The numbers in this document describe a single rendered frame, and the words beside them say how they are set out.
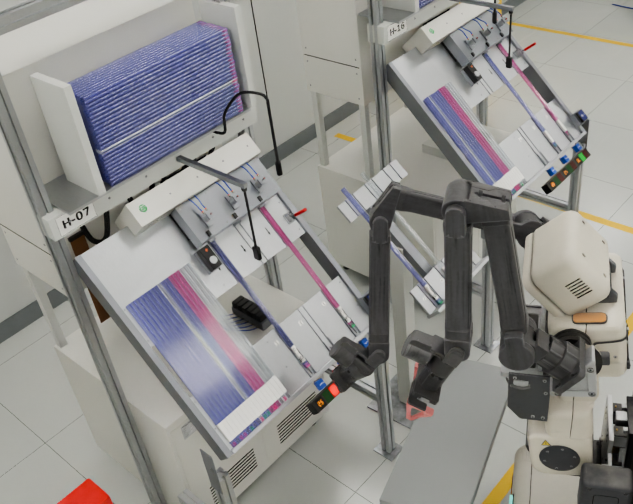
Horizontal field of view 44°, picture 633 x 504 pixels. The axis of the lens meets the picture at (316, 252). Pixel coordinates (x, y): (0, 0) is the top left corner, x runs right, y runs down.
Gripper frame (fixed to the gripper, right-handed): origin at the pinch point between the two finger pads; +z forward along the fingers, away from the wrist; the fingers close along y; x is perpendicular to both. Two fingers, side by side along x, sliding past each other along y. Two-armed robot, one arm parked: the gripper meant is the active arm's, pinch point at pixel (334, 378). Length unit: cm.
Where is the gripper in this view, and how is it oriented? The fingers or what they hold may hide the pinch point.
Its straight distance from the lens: 237.3
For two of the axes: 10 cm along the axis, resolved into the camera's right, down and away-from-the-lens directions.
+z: -4.3, 3.2, 8.4
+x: 6.1, 7.9, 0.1
